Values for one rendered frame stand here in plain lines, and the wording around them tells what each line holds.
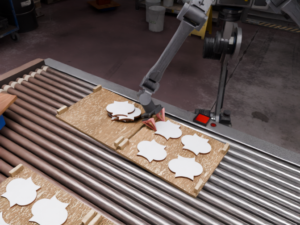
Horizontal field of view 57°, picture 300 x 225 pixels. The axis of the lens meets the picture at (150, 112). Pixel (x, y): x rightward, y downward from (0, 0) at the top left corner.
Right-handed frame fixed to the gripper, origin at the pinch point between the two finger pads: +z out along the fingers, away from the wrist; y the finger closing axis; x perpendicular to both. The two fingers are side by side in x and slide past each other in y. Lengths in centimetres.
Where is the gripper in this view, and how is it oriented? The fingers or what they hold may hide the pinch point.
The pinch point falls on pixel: (159, 125)
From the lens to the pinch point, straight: 140.6
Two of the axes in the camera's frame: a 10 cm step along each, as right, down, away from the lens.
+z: 4.7, 8.5, 2.4
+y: 5.8, -5.0, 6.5
